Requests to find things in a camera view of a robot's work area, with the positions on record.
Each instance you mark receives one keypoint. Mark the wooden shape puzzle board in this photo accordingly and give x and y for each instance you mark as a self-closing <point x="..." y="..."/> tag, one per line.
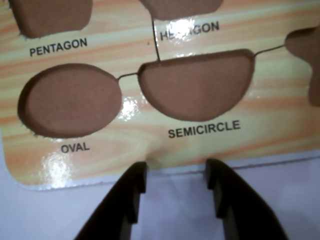
<point x="140" y="142"/>

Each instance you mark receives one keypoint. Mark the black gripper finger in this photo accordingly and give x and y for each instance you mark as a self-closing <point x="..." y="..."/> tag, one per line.
<point x="240" y="205"/>
<point x="125" y="200"/>

